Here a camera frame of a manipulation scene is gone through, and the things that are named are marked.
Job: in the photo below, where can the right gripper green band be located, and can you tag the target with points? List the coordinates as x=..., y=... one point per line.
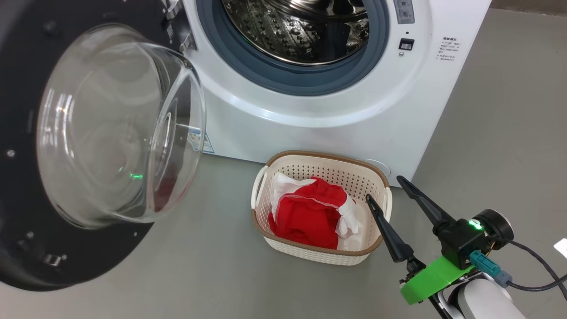
x=432, y=279

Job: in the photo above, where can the red garment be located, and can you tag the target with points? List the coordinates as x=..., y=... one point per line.
x=310, y=221

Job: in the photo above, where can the white garment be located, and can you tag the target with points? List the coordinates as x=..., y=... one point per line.
x=283, y=186

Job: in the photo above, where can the dark round washing machine door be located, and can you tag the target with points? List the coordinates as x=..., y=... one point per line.
x=26, y=221

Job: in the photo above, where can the cream perforated laundry basket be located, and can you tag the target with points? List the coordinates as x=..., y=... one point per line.
x=310, y=254

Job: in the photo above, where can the white front-load washing machine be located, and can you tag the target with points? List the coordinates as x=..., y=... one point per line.
x=319, y=128

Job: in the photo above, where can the black door lock socket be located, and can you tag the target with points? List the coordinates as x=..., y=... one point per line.
x=406, y=44

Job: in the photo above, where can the grey rubber door seal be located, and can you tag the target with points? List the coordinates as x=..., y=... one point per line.
x=283, y=79

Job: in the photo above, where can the steel washing drum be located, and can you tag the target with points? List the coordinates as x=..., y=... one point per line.
x=301, y=31

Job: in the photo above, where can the printed warning text label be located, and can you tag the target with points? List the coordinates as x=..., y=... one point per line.
x=446, y=48

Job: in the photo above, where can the blue energy label sticker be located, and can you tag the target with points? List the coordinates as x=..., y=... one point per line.
x=208, y=144

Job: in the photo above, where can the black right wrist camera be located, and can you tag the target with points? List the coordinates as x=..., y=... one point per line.
x=463, y=239

